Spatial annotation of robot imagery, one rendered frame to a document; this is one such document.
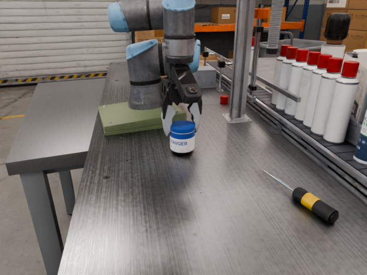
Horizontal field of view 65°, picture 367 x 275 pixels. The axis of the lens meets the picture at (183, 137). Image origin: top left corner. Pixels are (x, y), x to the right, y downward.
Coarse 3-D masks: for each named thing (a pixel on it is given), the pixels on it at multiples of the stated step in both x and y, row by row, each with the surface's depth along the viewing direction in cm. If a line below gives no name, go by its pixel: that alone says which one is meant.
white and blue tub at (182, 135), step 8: (176, 128) 77; (184, 128) 77; (192, 128) 77; (176, 136) 77; (184, 136) 77; (192, 136) 78; (176, 144) 78; (184, 144) 78; (192, 144) 79; (184, 152) 79
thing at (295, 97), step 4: (212, 52) 165; (216, 56) 158; (220, 56) 152; (224, 60) 145; (228, 60) 140; (232, 64) 135; (256, 76) 110; (260, 76) 109; (260, 80) 107; (264, 80) 104; (268, 80) 103; (268, 84) 101; (272, 84) 98; (276, 88) 96; (280, 88) 93; (280, 92) 93; (284, 92) 91; (288, 92) 89; (288, 96) 89; (292, 96) 87; (296, 96) 85; (296, 100) 85
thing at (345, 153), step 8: (216, 64) 173; (224, 72) 154; (248, 88) 124; (256, 96) 114; (264, 96) 114; (280, 112) 97; (288, 120) 90; (304, 128) 84; (312, 136) 79; (320, 136) 79; (328, 144) 75; (344, 144) 75; (352, 144) 75; (336, 152) 71; (344, 152) 71; (352, 152) 71; (344, 160) 68; (352, 160) 67; (360, 168) 64
